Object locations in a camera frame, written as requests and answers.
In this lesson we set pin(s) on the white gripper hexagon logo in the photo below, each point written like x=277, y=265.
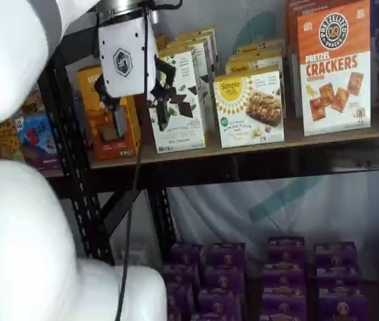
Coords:
x=122, y=50

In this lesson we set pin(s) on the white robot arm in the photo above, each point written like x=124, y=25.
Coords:
x=8, y=50

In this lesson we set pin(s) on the Simple Mills sweet thins box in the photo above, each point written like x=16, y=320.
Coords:
x=196, y=33
x=201, y=60
x=179, y=137

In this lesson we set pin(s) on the orange Revival box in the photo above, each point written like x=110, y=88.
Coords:
x=90, y=133

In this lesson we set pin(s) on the wooden shelf board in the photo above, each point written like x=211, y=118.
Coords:
x=49, y=171
x=211, y=151

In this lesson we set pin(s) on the black metal shelf rack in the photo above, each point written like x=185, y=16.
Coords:
x=209, y=172
x=57, y=187

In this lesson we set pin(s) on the Simple Mills almond bars box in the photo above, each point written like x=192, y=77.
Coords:
x=256, y=55
x=243, y=130
x=260, y=45
x=243, y=68

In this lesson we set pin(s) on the blue ZBar box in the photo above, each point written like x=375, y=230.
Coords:
x=37, y=140

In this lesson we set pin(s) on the orange brown spotted snack box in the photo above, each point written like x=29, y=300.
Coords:
x=2, y=137
x=32, y=107

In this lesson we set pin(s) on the purple Annie's box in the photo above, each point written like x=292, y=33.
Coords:
x=335, y=255
x=187, y=255
x=177, y=299
x=224, y=279
x=174, y=316
x=283, y=275
x=283, y=292
x=179, y=277
x=228, y=257
x=341, y=307
x=286, y=250
x=209, y=317
x=283, y=311
x=338, y=277
x=218, y=304

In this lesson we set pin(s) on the Pretzel Crackers box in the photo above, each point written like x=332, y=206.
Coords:
x=333, y=83
x=291, y=50

